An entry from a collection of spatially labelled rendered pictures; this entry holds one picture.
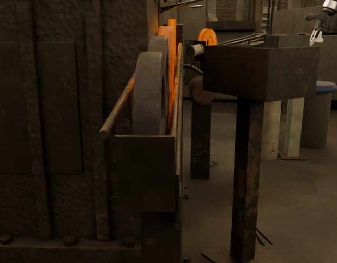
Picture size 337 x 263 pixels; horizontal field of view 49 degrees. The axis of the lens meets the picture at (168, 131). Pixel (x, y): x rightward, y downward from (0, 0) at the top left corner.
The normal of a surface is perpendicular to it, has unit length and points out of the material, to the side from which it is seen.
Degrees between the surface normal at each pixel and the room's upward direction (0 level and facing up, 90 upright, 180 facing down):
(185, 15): 90
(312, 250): 0
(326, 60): 90
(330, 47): 90
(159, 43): 30
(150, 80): 49
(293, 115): 90
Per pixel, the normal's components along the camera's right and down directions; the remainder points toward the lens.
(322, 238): 0.00, -0.97
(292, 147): -0.04, 0.25
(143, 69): -0.03, -0.60
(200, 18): -0.28, 0.25
